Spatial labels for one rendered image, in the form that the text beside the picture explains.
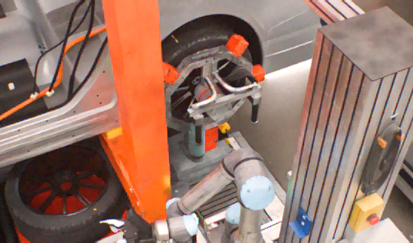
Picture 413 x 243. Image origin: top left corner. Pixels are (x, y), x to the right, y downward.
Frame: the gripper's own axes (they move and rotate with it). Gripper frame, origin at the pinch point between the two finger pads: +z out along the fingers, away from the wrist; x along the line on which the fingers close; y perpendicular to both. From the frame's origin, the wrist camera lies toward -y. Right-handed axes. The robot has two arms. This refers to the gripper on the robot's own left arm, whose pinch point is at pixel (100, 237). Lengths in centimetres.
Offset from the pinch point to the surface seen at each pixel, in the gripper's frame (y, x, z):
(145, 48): -49, 44, -27
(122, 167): 45, 84, -11
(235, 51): -2, 109, -78
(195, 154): 56, 97, -52
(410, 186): 100, 84, -187
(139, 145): 2, 49, -20
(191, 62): -2, 103, -53
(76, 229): 68, 68, 18
